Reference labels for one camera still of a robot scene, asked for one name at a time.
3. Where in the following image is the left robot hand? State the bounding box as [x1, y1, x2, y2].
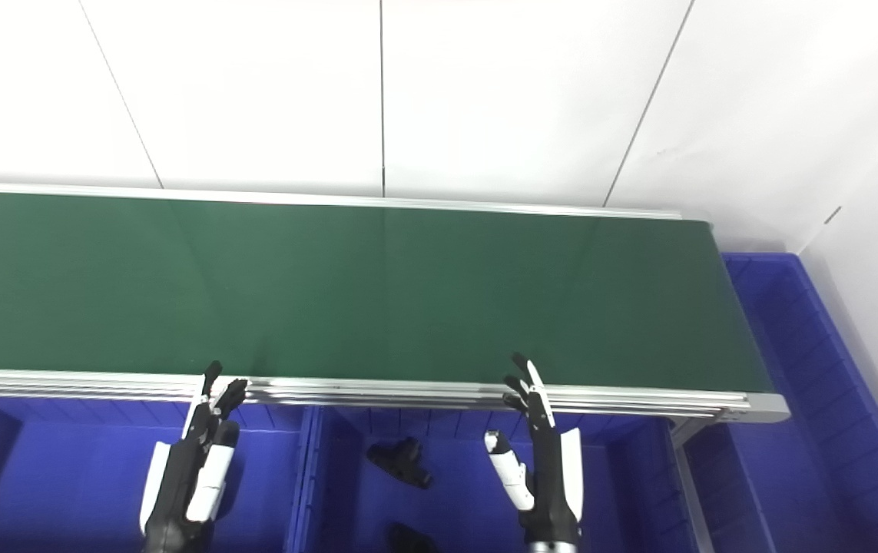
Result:
[139, 361, 249, 553]

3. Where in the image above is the black flange part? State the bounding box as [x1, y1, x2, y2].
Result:
[366, 437, 434, 491]
[386, 522, 440, 553]

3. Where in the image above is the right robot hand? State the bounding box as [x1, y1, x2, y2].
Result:
[483, 352, 584, 550]

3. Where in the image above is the large blue plastic bin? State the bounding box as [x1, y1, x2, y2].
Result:
[684, 252, 878, 553]

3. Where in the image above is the white conveyor support leg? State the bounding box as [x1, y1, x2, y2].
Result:
[669, 419, 717, 553]

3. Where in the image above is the green conveyor belt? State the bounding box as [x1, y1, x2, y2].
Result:
[0, 192, 776, 392]
[0, 182, 791, 423]

